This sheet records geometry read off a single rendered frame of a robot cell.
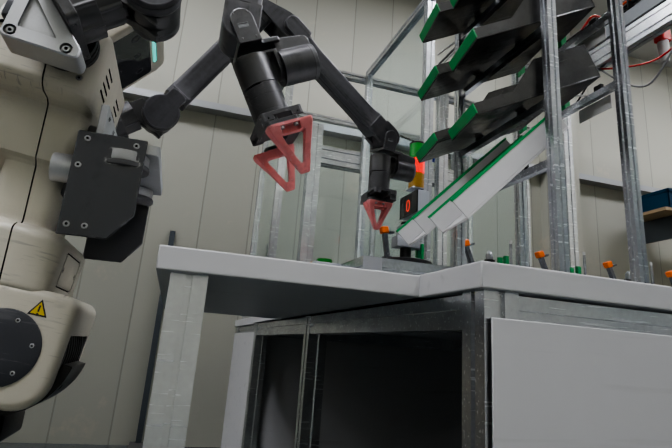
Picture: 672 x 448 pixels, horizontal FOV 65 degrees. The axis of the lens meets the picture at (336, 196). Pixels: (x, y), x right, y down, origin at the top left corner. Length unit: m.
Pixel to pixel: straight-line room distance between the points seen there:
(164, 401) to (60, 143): 0.46
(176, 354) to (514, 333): 0.39
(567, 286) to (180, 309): 0.45
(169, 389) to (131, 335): 3.69
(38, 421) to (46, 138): 3.64
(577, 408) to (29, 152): 0.83
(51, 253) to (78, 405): 3.58
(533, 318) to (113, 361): 3.91
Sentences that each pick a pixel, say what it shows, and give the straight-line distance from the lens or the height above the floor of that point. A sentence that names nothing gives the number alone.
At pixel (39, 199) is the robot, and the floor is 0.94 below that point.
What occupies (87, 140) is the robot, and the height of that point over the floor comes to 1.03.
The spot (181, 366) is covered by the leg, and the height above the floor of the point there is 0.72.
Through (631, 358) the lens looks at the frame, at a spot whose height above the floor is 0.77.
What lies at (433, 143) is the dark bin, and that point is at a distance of 1.14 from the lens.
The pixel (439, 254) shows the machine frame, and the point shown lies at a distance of 2.35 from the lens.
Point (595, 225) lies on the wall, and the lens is 6.14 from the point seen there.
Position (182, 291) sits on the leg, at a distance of 0.67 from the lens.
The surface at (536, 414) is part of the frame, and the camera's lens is 0.64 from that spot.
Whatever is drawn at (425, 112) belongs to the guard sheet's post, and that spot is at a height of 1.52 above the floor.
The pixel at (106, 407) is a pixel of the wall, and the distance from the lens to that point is 4.40.
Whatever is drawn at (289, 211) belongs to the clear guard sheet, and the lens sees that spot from 2.72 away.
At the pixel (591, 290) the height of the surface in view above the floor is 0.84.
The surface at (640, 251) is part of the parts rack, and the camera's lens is 1.08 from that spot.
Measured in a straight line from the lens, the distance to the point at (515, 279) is 0.62.
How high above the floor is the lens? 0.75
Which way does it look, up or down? 16 degrees up
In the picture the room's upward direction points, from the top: 4 degrees clockwise
